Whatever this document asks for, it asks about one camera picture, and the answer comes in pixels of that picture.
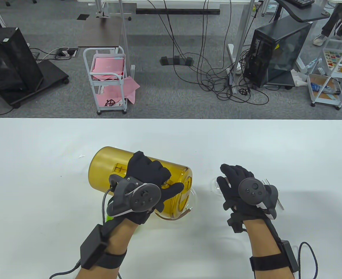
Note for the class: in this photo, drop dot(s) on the black hand controller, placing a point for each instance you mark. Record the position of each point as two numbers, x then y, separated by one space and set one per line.
144 197
252 190

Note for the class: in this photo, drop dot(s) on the black keyboard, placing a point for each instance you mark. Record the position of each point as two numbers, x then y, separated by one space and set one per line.
303 2

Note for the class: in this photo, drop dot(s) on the person's left forearm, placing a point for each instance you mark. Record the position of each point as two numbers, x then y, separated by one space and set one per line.
121 235

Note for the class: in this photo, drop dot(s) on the dark brown board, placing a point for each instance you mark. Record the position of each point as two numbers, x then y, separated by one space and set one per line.
101 35

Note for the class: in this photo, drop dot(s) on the black rolling platform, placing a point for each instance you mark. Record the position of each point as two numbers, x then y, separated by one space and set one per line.
51 72

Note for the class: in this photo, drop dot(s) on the black computer tower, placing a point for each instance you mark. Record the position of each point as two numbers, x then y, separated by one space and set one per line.
281 43

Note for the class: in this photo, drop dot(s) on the yellow plastic pitcher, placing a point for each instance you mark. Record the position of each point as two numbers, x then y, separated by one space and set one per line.
107 165

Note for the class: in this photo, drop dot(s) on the white desk frame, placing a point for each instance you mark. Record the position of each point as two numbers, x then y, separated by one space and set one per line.
244 35

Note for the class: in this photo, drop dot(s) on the pink paper stack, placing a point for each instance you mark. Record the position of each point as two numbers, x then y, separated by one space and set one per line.
107 65

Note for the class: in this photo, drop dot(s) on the black right hand controller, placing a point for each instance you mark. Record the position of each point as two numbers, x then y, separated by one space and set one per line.
252 190

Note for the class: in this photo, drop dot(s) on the brown cardboard sheet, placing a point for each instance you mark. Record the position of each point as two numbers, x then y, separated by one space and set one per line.
330 82

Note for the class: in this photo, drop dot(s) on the colourful puzzle board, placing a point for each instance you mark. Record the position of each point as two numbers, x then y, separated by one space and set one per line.
338 58

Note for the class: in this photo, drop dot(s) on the blue packet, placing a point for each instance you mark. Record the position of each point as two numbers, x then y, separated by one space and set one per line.
322 88

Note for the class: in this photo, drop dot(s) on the white rolling cart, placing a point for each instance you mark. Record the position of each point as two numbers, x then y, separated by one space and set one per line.
112 110

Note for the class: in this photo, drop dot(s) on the black side desk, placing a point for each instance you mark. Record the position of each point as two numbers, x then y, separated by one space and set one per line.
304 13

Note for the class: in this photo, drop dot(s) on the black left hand controller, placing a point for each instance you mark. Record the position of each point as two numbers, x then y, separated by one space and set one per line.
144 197

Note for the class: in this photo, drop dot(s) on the pink plastic sheet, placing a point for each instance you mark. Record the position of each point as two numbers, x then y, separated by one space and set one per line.
130 84

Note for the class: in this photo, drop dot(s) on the metal tweezers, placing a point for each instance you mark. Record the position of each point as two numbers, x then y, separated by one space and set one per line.
280 203

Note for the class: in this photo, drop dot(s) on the person's right hand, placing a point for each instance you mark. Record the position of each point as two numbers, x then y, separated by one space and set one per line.
234 177

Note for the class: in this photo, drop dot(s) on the glass lid with brown knob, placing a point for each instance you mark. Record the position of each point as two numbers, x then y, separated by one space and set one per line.
214 184

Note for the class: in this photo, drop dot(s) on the floor socket box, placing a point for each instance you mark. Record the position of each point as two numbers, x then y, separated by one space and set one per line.
67 53

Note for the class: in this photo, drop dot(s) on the white plastic bags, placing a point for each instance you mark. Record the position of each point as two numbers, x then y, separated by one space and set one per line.
298 78

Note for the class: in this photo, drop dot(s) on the black power strip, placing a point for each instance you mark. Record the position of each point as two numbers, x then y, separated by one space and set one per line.
176 60

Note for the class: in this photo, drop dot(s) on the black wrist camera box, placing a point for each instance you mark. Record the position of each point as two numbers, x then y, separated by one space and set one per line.
92 247
290 255

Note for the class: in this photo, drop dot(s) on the person's left hand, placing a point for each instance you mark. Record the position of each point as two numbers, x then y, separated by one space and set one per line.
147 171

